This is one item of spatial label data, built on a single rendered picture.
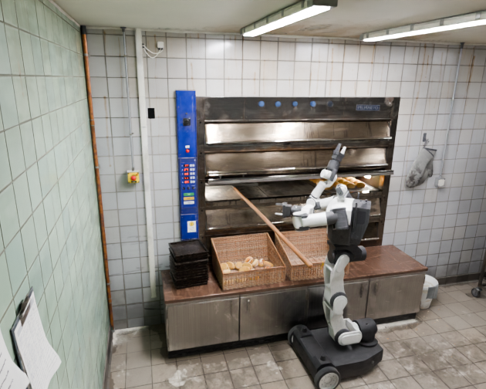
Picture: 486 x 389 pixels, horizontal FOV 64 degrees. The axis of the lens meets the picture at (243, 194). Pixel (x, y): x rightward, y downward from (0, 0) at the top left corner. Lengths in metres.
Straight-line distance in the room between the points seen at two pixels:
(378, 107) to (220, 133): 1.53
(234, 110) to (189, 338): 1.93
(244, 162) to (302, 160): 0.55
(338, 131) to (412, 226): 1.41
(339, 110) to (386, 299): 1.80
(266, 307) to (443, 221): 2.28
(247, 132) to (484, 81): 2.47
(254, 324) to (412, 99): 2.55
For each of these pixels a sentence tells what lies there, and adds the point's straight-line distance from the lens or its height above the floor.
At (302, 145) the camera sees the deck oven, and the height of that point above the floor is 1.67.
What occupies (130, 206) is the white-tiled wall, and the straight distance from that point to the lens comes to 3.42.
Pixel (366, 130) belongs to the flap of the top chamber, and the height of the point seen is 1.80.
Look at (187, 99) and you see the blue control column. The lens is 3.25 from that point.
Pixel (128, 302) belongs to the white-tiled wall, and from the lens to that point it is 3.81.
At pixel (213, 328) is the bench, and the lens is 3.39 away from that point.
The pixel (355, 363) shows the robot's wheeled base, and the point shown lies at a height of 0.16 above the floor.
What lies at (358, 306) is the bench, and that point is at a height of 0.27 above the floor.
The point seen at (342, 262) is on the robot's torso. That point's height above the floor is 0.96.
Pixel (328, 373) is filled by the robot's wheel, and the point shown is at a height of 0.17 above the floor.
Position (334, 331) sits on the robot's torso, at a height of 0.34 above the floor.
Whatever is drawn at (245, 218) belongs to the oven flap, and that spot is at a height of 1.00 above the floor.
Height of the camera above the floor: 2.25
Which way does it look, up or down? 17 degrees down
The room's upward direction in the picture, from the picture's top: 1 degrees clockwise
